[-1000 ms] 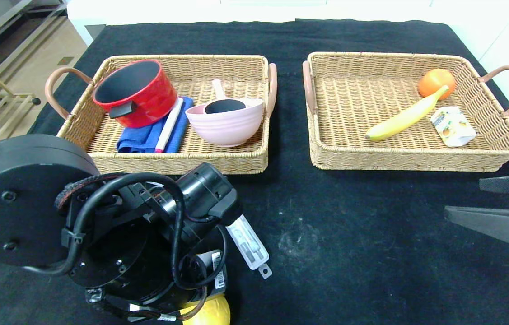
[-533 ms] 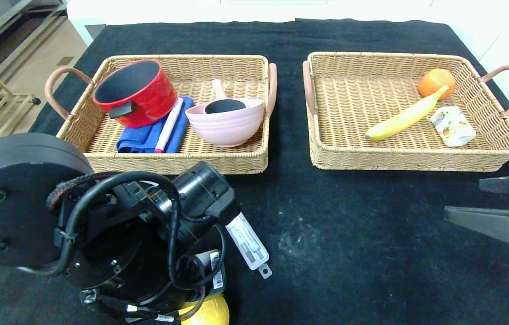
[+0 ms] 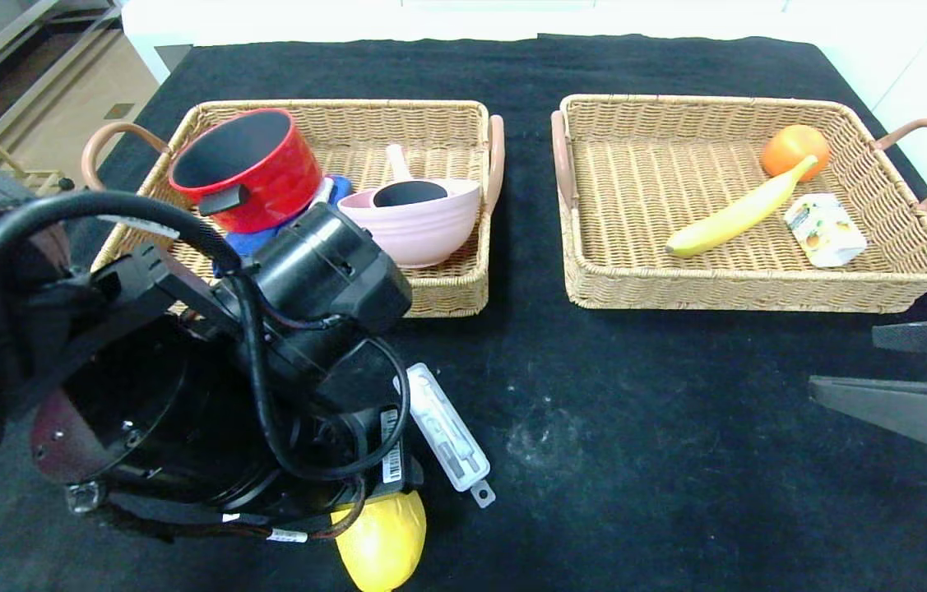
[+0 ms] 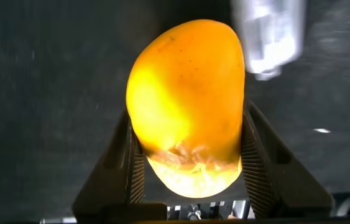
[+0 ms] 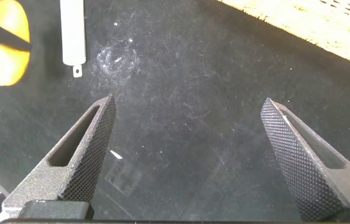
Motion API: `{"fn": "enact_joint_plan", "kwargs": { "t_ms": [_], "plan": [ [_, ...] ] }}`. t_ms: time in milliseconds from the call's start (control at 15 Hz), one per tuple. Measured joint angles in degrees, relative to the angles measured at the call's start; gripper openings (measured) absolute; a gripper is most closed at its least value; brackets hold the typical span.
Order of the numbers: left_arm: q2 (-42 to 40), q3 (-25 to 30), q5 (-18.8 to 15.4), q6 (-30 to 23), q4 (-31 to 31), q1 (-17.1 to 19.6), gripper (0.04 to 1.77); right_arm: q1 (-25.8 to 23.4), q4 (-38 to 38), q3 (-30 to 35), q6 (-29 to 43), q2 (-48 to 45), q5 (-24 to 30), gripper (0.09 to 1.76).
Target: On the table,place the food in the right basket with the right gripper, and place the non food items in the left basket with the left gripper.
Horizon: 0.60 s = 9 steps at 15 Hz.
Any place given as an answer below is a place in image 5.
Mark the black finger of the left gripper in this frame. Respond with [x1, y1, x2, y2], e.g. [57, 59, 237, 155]
[0, 14, 32, 52]

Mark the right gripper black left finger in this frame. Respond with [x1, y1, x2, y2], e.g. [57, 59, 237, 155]
[1, 94, 117, 221]

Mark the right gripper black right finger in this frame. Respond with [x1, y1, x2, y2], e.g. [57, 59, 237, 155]
[260, 97, 350, 223]

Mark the yellow mango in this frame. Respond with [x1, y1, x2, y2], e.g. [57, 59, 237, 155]
[0, 0, 31, 87]

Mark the clear plastic thermometer case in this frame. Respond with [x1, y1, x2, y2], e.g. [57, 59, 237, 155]
[59, 0, 87, 78]

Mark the black tablecloth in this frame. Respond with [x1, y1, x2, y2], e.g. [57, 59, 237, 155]
[0, 0, 350, 223]

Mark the wicker basket with brown handles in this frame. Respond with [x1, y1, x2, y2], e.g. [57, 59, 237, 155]
[216, 0, 350, 73]

